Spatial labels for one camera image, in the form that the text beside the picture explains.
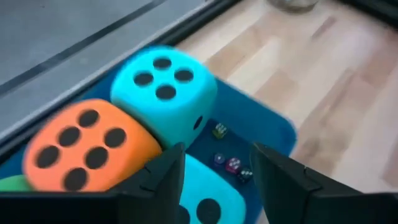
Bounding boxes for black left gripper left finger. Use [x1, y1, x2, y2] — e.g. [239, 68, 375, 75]
[0, 142, 187, 224]

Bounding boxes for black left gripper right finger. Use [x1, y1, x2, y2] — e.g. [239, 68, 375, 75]
[249, 142, 398, 224]

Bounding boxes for small black die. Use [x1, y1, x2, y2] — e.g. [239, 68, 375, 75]
[237, 167, 254, 184]

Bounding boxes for small red die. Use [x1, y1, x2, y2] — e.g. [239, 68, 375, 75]
[225, 157, 243, 174]

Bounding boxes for teal foam die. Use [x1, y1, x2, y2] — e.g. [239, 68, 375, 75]
[110, 45, 218, 149]
[177, 154, 247, 224]

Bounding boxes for orange foam die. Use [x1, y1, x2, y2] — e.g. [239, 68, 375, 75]
[22, 98, 163, 192]

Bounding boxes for small blue die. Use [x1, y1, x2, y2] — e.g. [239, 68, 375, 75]
[213, 152, 226, 168]

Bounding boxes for green foam die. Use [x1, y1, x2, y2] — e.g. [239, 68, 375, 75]
[0, 174, 34, 192]

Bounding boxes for blue plastic bin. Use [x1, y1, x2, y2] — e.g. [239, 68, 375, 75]
[0, 63, 298, 224]

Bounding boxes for black aluminium table frame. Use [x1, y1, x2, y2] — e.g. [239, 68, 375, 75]
[0, 0, 398, 162]

